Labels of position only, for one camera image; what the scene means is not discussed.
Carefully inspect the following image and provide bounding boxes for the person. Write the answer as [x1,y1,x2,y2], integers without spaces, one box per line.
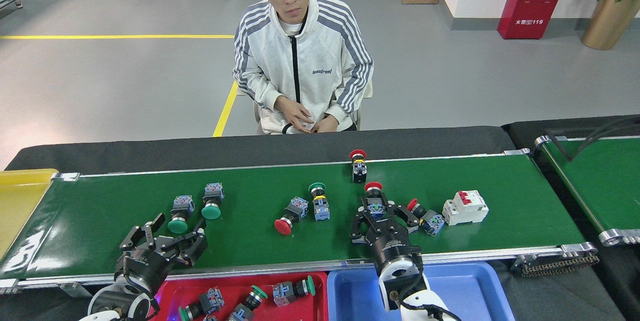
[232,0,375,135]

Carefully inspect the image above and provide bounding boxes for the conveyor drive chain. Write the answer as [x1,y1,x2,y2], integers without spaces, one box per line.
[514,253,600,277]

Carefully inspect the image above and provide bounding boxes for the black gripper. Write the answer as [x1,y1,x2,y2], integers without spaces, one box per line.
[350,205,422,264]
[116,213,208,287]

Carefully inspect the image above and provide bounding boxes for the green switch with yellow ring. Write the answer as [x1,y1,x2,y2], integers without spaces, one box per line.
[307,181,331,222]

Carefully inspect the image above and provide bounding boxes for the person's left hand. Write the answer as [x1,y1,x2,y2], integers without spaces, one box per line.
[315,116,340,133]

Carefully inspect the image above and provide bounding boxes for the red plastic tray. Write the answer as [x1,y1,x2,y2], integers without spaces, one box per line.
[152,271,329,321]

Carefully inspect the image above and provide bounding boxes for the green conveyor belt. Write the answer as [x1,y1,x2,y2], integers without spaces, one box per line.
[0,148,600,296]
[534,135,640,247]

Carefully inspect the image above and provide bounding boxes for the black hose bundle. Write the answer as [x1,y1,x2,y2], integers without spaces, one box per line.
[545,115,640,162]

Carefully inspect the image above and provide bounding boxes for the red fire extinguisher cabinet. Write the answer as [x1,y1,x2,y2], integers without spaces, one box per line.
[497,0,572,40]

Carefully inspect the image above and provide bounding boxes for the blue plastic tray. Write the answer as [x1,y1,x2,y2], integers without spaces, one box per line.
[327,261,516,321]

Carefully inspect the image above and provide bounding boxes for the gold plant pot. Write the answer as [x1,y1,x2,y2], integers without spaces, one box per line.
[581,0,640,51]

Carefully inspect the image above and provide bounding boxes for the grey office chair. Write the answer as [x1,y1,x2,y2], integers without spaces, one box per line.
[252,78,375,132]

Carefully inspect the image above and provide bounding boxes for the yellow plastic tray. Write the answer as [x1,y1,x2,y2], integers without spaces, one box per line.
[0,168,59,259]

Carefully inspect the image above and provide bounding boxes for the white circuit breaker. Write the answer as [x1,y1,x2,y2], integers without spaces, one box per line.
[441,189,490,227]

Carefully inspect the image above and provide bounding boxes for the person's right hand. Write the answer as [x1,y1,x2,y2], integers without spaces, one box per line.
[276,97,315,133]

